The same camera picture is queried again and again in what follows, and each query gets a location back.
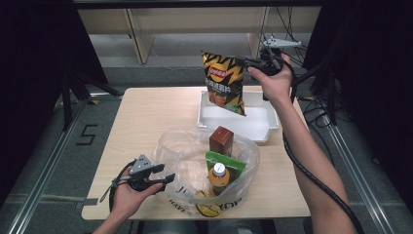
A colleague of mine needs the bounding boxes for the person's right hand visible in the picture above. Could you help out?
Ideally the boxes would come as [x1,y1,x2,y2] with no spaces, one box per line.
[246,53,295,105]

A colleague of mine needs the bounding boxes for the person's left hand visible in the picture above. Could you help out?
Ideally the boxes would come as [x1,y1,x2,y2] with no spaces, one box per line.
[113,167,164,220]

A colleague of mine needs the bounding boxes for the clear plastic shopping bag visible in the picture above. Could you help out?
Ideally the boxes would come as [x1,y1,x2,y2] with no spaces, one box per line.
[152,128,261,218]

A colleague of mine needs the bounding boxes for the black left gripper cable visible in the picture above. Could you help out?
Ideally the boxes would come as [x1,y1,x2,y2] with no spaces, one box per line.
[99,159,137,213]

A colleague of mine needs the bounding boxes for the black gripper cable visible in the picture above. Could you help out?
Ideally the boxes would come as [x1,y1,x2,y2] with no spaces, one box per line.
[282,55,366,234]
[99,159,137,213]

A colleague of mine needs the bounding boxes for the white plastic bin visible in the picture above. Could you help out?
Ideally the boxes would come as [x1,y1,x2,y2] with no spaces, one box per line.
[197,90,281,144]

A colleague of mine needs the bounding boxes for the green snack packet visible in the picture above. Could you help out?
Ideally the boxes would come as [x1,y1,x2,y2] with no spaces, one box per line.
[205,149,247,183]

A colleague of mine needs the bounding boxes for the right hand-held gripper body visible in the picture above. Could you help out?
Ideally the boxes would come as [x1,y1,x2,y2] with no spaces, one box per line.
[257,36,302,76]

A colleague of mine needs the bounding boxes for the orange drink bottle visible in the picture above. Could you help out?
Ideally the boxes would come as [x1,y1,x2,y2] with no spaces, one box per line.
[207,162,231,197]

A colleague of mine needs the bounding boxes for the brown carton box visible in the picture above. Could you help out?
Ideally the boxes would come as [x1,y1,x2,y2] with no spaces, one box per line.
[208,126,235,158]

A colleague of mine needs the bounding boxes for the black curtain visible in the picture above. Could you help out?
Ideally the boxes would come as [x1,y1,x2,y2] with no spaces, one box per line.
[303,0,413,203]
[0,0,108,209]

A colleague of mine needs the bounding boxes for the black metal stand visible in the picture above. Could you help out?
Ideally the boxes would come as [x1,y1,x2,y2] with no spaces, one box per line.
[293,62,339,126]
[59,69,123,131]

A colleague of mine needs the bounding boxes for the black yellow chips bag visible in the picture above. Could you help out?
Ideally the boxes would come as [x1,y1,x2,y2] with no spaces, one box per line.
[201,51,246,117]

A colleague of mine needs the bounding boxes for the black hanging cables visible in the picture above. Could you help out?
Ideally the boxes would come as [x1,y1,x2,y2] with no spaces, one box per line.
[259,6,310,77]

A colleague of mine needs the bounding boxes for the black floor cables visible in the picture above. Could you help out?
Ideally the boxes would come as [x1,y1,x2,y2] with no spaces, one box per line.
[298,96,335,164]

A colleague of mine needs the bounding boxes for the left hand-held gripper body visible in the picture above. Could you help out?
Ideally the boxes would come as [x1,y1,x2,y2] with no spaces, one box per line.
[128,154,164,192]

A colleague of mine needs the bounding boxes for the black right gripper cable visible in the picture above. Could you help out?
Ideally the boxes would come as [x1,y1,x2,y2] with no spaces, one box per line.
[282,55,366,234]

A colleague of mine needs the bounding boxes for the beige wooden desk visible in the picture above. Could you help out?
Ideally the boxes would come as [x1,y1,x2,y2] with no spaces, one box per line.
[77,6,322,65]

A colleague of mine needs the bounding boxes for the aluminium floor rail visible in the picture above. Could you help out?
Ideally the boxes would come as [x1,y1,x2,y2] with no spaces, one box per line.
[319,123,395,234]
[6,97,89,234]

